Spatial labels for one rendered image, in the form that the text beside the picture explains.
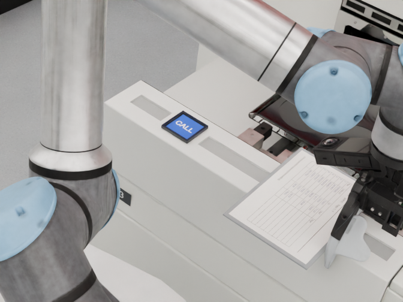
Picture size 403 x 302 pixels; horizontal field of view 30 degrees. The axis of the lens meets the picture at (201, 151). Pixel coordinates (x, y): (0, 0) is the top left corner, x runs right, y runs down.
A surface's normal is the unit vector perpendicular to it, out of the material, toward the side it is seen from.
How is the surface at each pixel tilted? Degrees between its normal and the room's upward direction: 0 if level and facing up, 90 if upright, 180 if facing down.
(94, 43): 73
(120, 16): 0
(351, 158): 91
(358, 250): 57
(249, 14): 31
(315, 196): 0
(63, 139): 69
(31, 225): 48
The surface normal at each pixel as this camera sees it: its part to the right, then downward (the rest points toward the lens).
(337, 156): -0.66, 0.46
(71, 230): 0.91, -0.30
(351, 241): -0.47, -0.01
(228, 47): -0.43, 0.64
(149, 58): 0.11, -0.74
